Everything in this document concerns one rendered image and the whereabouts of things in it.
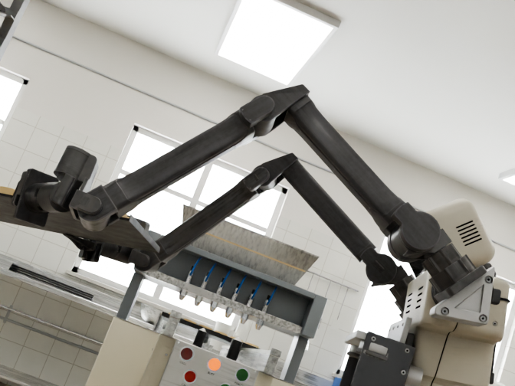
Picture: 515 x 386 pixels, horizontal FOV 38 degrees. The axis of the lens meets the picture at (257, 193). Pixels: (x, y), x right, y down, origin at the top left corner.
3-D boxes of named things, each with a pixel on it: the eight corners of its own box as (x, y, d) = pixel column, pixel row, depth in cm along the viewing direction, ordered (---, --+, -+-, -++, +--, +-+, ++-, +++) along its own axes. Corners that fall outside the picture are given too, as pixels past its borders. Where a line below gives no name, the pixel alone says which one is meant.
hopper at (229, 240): (169, 246, 307) (182, 216, 310) (295, 295, 309) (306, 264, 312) (169, 237, 279) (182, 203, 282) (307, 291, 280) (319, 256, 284)
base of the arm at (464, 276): (488, 270, 137) (471, 279, 148) (462, 234, 139) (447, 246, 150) (451, 296, 136) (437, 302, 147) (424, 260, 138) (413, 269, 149)
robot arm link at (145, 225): (145, 269, 192) (155, 270, 200) (161, 227, 193) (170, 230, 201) (104, 253, 194) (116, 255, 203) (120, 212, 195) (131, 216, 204)
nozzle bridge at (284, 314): (119, 318, 301) (151, 240, 308) (284, 381, 303) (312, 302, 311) (113, 315, 269) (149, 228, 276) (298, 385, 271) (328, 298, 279)
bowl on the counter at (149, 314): (135, 318, 531) (142, 302, 534) (133, 318, 563) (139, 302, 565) (178, 335, 535) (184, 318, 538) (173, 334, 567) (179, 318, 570)
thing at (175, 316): (167, 336, 394) (172, 324, 396) (172, 338, 394) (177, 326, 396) (162, 333, 199) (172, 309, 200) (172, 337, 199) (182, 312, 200)
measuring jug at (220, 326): (221, 351, 530) (231, 325, 534) (203, 345, 542) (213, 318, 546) (233, 356, 540) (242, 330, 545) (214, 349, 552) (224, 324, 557)
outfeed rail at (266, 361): (218, 356, 395) (222, 344, 397) (223, 358, 395) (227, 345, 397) (263, 371, 200) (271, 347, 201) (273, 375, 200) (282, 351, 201)
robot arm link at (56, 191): (46, 202, 133) (71, 217, 137) (63, 170, 136) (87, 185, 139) (29, 203, 139) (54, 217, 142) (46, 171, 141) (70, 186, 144)
